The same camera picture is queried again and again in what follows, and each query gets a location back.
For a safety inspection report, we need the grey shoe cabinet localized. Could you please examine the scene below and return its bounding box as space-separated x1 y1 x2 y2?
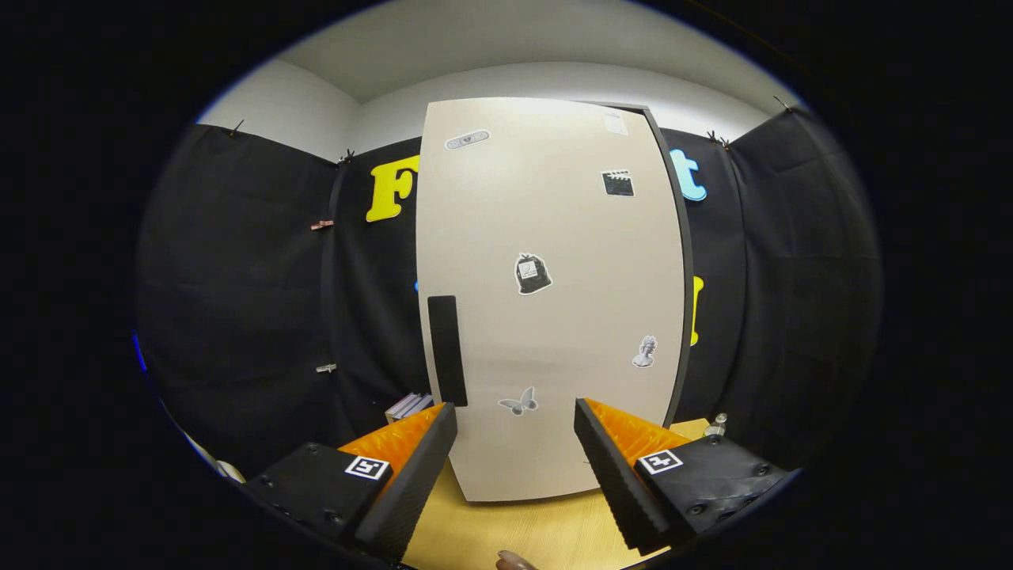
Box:
601 101 696 428

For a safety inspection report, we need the beige shoe cabinet door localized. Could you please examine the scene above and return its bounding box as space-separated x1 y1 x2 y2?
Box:
415 97 688 504

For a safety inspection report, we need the black backdrop cloth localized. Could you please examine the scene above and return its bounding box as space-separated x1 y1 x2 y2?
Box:
135 107 883 480

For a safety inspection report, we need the black door handle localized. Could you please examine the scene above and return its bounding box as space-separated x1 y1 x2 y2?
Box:
427 295 469 408

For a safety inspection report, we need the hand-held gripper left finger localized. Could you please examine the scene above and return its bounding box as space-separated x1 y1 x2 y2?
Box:
241 402 458 564

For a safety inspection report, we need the white book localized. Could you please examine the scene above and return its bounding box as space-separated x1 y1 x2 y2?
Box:
385 393 424 424

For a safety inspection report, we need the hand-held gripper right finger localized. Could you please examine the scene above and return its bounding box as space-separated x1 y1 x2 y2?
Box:
574 398 792 555

